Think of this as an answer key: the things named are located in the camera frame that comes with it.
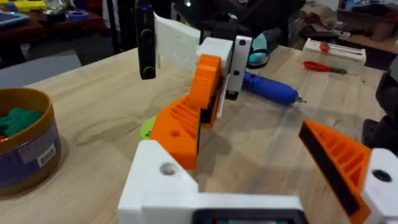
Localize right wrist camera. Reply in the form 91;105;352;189
134;0;157;81

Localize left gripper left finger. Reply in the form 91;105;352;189
118;139;200;224

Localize teal and black object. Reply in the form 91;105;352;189
248;32;271;69

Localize red-handled pliers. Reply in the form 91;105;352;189
303;60;348;75

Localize blue electric screwdriver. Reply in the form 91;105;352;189
242;72;308;107

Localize white box with tools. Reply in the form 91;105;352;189
300;37;367;68

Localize brown tub with toys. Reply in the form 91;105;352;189
0;87;62;197

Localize green disc with holes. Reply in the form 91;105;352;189
139;114;158;141

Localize blue tape roll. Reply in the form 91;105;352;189
67;9;90;22

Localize brown cardboard box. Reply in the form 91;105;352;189
298;2;340;35

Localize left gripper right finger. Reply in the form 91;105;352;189
298;119;398;224

